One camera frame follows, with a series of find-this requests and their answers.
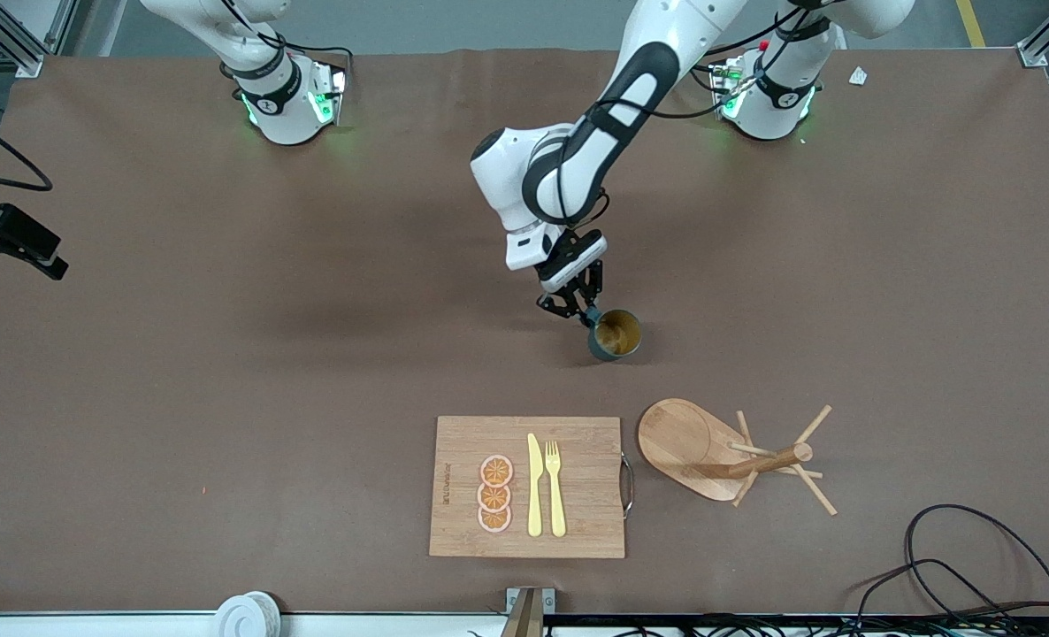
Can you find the front camera mount bracket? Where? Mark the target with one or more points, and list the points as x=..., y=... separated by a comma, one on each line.
x=524, y=615

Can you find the bamboo cutting board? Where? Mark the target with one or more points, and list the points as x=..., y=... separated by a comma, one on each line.
x=578, y=531

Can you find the small white paper scrap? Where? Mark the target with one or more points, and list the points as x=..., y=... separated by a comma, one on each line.
x=858, y=76

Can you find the teal mug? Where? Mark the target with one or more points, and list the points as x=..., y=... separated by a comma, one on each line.
x=617, y=334

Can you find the yellow plastic fork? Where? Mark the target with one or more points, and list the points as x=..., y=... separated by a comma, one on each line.
x=556, y=504

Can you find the black camera clamp device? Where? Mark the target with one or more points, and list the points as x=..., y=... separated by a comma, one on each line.
x=20, y=234

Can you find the white tape roll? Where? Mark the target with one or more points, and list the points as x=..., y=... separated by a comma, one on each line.
x=246, y=615

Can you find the yellow plastic knife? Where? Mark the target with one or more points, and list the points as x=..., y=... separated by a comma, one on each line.
x=534, y=495

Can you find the wooden mug rack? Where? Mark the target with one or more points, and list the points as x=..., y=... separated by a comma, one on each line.
x=679, y=438

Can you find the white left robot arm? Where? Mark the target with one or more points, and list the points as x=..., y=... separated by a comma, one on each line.
x=639, y=80

